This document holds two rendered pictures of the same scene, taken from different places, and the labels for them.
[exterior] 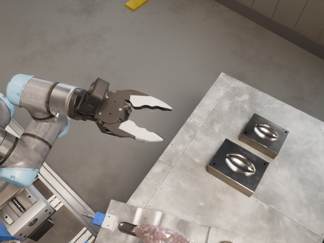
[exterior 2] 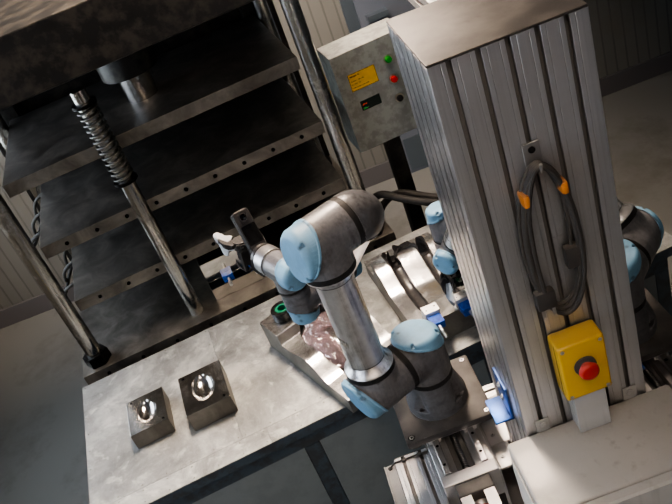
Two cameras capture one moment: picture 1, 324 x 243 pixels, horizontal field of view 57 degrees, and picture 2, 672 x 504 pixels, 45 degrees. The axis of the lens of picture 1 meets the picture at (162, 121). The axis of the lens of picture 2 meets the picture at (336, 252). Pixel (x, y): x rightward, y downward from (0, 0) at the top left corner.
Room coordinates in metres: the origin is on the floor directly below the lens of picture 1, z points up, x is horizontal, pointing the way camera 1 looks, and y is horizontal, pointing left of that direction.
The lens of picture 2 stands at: (1.35, 1.62, 2.48)
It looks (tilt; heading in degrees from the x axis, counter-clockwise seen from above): 33 degrees down; 230
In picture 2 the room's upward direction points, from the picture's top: 22 degrees counter-clockwise
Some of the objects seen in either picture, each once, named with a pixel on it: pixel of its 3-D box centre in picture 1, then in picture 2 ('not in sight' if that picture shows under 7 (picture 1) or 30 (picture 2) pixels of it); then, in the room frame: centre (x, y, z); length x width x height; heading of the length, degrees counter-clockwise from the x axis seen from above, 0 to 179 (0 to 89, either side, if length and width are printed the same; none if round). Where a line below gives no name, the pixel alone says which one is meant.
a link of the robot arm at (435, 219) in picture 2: not in sight; (442, 222); (-0.13, 0.36, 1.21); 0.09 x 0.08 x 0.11; 94
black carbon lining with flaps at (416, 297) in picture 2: not in sight; (417, 270); (-0.21, 0.13, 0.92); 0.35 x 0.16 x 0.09; 56
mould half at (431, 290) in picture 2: not in sight; (422, 278); (-0.23, 0.12, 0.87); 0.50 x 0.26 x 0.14; 56
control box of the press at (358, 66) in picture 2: not in sight; (410, 199); (-0.80, -0.34, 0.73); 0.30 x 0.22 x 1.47; 146
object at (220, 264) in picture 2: not in sight; (227, 240); (-0.22, -0.85, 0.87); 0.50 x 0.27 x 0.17; 56
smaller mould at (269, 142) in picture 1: (263, 135); (150, 417); (0.60, -0.45, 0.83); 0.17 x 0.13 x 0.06; 56
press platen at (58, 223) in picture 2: not in sight; (172, 152); (-0.25, -0.98, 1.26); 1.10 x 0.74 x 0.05; 146
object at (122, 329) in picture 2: not in sight; (224, 258); (-0.22, -0.94, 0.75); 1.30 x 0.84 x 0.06; 146
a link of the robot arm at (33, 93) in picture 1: (36, 94); (286, 271); (0.39, 0.29, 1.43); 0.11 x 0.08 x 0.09; 74
